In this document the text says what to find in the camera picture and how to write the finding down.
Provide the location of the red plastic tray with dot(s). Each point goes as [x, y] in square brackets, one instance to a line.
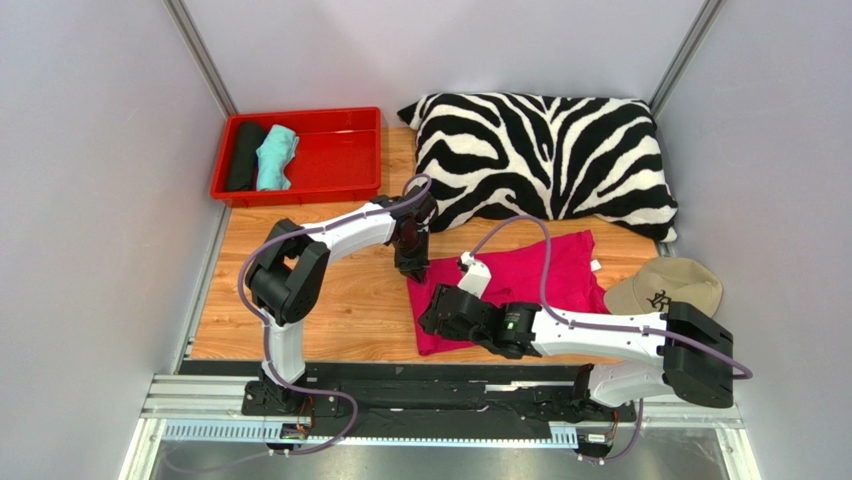
[338, 158]

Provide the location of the beige baseball cap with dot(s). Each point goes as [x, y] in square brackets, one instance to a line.
[663, 280]

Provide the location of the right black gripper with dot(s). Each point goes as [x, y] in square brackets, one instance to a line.
[450, 311]

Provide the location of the aluminium frame rail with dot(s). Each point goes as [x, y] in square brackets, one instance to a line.
[212, 420]

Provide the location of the rolled teal t shirt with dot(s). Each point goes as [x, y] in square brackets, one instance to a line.
[274, 155]

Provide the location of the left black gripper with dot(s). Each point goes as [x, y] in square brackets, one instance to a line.
[418, 266]

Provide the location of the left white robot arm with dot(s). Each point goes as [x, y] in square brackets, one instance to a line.
[281, 280]

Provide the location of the magenta t shirt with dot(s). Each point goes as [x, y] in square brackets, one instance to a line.
[515, 277]

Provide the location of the zebra print pillow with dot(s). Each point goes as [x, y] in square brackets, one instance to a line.
[496, 155]

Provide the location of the rolled black t shirt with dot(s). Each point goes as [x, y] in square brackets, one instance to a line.
[244, 160]

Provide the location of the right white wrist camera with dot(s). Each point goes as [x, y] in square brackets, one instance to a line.
[476, 275]

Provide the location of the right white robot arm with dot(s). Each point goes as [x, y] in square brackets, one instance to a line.
[680, 351]

